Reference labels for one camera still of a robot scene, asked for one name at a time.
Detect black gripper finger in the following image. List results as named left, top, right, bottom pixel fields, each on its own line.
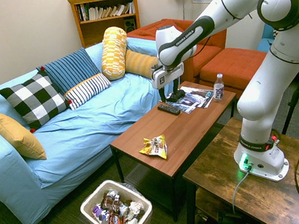
left=171, top=76, right=183, bottom=95
left=157, top=85, right=167, bottom=103

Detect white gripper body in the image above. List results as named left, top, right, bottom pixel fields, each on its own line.
left=149, top=61, right=188, bottom=91

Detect yellow chip bag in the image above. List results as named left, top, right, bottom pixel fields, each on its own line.
left=136, top=133, right=170, bottom=164

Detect black game controller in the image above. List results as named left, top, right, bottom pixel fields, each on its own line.
left=165, top=88, right=187, bottom=104

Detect black TV remote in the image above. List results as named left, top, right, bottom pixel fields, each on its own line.
left=156, top=100, right=182, bottom=119

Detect glossy dark cover magazine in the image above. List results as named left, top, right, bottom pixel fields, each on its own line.
left=196, top=88, right=217, bottom=110
left=158, top=82, right=210, bottom=118

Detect orange yellow striped cushion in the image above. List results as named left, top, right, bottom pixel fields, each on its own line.
left=121, top=44, right=162, bottom=84

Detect clear water bottle purple label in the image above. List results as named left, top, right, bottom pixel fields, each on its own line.
left=210, top=72, right=228, bottom=103

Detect wooden coffee table black legs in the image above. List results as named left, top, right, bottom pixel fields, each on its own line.
left=101, top=73, right=255, bottom=224

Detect orange armchair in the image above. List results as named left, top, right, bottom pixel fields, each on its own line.
left=125, top=9, right=235, bottom=93

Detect orange ottoman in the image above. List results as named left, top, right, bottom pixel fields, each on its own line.
left=195, top=42, right=274, bottom=104

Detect yellow patterned bolster pillow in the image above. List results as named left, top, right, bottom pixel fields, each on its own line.
left=94, top=24, right=134, bottom=83

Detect small black speaker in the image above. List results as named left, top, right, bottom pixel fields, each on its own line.
left=123, top=17, right=137, bottom=33

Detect white navy striped cushion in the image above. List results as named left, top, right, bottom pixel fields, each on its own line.
left=61, top=71, right=115, bottom=112

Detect wooden bookshelf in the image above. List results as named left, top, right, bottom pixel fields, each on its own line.
left=66, top=0, right=146, bottom=51

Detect dark floor vent grille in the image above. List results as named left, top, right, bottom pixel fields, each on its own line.
left=123, top=162, right=153, bottom=190

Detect light blue sofa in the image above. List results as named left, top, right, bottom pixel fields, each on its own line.
left=0, top=32, right=193, bottom=224

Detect row of books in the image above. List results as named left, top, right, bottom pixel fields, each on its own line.
left=76, top=0, right=137, bottom=23

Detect blue striped cushion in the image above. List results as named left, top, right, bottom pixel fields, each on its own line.
left=34, top=45, right=103, bottom=99

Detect crumpled white paper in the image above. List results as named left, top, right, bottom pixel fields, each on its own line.
left=127, top=199, right=146, bottom=217

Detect brown snack wrapper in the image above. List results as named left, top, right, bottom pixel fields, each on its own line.
left=99, top=190, right=123, bottom=213

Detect crushed silver can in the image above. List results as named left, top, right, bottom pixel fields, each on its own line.
left=117, top=202, right=131, bottom=217

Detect black white checkered cushion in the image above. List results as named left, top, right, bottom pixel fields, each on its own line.
left=0, top=62, right=76, bottom=138

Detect purple snack wrapper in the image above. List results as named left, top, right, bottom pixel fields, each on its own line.
left=91, top=203, right=111, bottom=223

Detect red snack wrapper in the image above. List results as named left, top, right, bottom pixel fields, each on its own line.
left=105, top=211, right=126, bottom=224

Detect black device under table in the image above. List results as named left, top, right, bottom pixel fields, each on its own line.
left=215, top=207, right=245, bottom=224

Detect rustic dark wood robot table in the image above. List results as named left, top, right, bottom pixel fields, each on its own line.
left=170, top=107, right=299, bottom=224

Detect plain mustard yellow cushion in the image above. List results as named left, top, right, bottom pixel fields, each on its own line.
left=0, top=102, right=48, bottom=167

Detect black camera tripod stand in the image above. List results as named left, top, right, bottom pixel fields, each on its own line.
left=270, top=57, right=299, bottom=136

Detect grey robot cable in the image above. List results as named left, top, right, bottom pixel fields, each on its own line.
left=226, top=169, right=257, bottom=214

